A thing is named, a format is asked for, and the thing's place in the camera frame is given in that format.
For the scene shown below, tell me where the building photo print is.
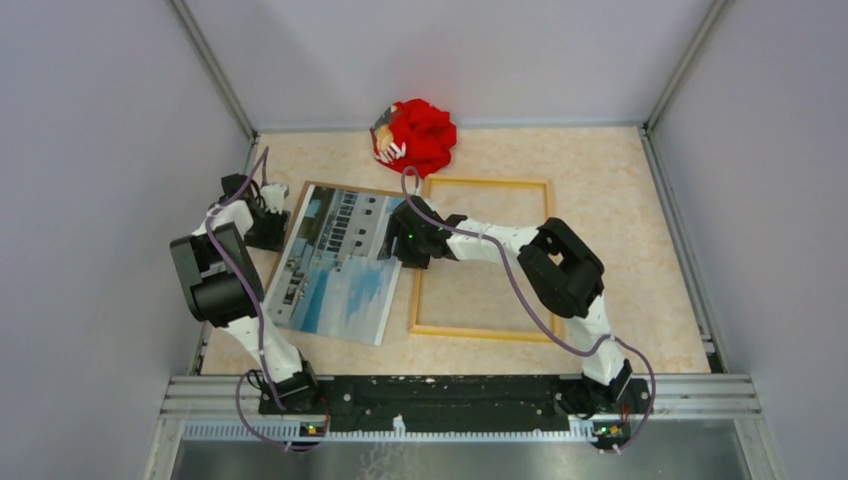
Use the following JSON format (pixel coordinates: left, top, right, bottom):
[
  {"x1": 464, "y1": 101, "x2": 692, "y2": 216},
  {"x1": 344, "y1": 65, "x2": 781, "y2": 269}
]
[{"x1": 264, "y1": 182, "x2": 403, "y2": 346}]

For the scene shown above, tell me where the yellow wooden picture frame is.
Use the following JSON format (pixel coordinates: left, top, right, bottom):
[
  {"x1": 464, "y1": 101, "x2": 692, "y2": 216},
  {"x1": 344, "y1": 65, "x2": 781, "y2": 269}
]
[{"x1": 408, "y1": 175, "x2": 554, "y2": 343}]

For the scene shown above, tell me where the brown cardboard backing board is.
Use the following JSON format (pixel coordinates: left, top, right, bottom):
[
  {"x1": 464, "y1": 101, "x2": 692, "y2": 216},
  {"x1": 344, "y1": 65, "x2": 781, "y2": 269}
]
[{"x1": 266, "y1": 181, "x2": 402, "y2": 294}]

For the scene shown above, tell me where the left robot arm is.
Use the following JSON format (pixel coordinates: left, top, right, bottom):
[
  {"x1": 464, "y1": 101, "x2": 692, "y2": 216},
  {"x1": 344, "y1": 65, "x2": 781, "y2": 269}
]
[{"x1": 169, "y1": 174, "x2": 321, "y2": 414}]

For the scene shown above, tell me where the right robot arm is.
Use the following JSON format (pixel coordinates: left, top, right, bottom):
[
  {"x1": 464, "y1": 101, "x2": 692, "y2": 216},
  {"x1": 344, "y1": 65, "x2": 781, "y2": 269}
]
[{"x1": 381, "y1": 195, "x2": 632, "y2": 412}]

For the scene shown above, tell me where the red crumpled cloth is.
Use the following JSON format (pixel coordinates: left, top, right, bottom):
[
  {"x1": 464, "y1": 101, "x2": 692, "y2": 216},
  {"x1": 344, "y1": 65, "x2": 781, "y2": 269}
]
[{"x1": 369, "y1": 98, "x2": 458, "y2": 178}]

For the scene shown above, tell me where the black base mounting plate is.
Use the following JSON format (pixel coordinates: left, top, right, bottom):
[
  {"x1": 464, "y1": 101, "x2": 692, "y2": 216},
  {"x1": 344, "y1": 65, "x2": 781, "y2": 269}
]
[{"x1": 258, "y1": 375, "x2": 650, "y2": 433}]

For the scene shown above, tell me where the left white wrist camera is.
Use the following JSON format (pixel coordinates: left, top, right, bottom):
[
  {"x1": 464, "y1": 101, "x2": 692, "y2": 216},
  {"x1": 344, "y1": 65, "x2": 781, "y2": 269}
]
[{"x1": 259, "y1": 183, "x2": 289, "y2": 214}]

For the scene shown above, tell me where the aluminium front rail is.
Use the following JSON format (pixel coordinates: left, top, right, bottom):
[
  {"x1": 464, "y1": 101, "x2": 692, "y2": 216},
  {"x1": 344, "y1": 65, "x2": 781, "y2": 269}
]
[{"x1": 151, "y1": 373, "x2": 784, "y2": 479}]

